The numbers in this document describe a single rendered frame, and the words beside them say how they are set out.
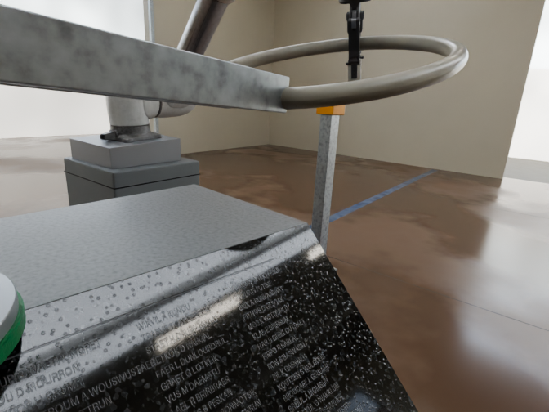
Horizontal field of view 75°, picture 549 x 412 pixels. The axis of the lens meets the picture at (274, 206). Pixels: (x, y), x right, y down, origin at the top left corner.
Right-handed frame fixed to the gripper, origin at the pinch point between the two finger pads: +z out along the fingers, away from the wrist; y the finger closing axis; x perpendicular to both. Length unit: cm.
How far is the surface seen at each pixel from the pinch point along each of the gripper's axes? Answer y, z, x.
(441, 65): 37.8, -10.1, 14.1
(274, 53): 6.3, -7.9, -18.7
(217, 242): 57, 9, -17
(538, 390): -5, 129, 74
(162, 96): 64, -15, -15
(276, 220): 44.7, 13.6, -11.3
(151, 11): -460, 0, -327
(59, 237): 63, 5, -39
